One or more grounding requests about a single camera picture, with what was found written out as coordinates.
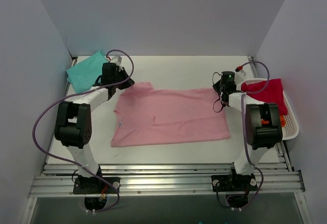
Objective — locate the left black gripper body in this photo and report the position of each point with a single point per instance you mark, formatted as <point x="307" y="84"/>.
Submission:
<point x="122" y="78"/>

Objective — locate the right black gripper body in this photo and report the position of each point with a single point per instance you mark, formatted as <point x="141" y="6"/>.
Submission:
<point x="218" y="89"/>

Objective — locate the pink t-shirt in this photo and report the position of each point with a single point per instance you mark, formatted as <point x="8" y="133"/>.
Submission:
<point x="148" y="116"/>

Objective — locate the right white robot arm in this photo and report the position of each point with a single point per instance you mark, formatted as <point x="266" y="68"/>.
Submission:
<point x="261" y="123"/>

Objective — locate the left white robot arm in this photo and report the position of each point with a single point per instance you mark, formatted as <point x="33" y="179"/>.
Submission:
<point x="73" y="126"/>

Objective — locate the teal folded t-shirt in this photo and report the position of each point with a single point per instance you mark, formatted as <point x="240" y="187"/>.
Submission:
<point x="83" y="75"/>

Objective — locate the magenta t-shirt in basket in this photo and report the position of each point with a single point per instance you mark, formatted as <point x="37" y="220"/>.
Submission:
<point x="273" y="93"/>

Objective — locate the orange t-shirt in basket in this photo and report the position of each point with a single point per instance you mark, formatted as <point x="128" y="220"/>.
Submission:
<point x="283" y="121"/>

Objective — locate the white plastic basket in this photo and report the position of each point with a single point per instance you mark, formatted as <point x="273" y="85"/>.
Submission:
<point x="291" y="129"/>

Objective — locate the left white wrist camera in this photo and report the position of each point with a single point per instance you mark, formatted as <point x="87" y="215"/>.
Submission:
<point x="116" y="59"/>

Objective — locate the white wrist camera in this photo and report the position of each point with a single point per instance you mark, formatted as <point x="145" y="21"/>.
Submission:
<point x="116" y="59"/>
<point x="240" y="74"/>

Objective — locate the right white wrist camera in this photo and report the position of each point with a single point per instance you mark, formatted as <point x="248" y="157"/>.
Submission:
<point x="240" y="74"/>

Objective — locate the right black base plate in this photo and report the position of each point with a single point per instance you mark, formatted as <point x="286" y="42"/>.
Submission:
<point x="225" y="183"/>

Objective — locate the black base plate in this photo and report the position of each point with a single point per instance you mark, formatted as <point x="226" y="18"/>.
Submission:
<point x="225" y="183"/>
<point x="93" y="185"/>

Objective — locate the aluminium rail frame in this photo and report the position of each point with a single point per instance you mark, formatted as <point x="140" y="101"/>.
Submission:
<point x="164" y="179"/>

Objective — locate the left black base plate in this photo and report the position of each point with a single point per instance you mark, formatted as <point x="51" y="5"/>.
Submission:
<point x="93" y="185"/>

